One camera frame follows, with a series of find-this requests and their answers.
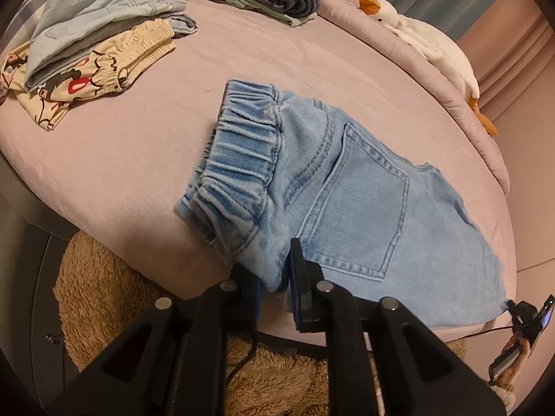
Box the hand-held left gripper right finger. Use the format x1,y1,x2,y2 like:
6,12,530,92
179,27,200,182
288,237,508,416

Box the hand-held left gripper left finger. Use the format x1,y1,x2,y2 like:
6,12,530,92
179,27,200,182
48,263,262,416

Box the light blue denim pants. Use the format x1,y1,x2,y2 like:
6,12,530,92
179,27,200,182
174,79,510,328

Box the cream cartoon print pants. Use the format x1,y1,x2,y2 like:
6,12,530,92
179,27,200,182
0,19,176,131

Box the pale blue folded pants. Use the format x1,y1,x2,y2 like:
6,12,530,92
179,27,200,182
25,0,198,89

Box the person's right hand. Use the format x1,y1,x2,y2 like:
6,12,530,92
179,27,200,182
498,337,533,390

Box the pink bed sheet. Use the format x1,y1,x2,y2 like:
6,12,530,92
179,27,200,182
0,0,516,347

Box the pink curtain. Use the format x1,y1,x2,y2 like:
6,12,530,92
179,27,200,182
457,9,555,174

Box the pink quilt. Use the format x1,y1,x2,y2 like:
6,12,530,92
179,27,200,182
299,0,510,193

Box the white goose plush toy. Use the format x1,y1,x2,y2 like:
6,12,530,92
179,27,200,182
352,0,499,136

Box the grey folded garment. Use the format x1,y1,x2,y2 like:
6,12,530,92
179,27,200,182
56,17,146,74

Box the grey bed frame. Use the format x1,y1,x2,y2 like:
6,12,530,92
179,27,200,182
0,156,83,404

